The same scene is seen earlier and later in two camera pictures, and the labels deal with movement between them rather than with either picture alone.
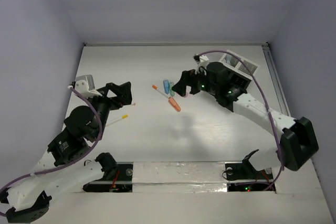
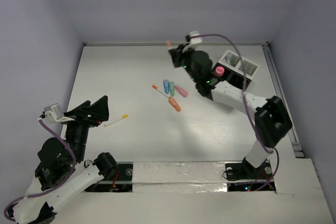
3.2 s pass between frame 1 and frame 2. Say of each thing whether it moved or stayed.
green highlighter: stayed
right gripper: moved
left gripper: moved
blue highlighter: stayed
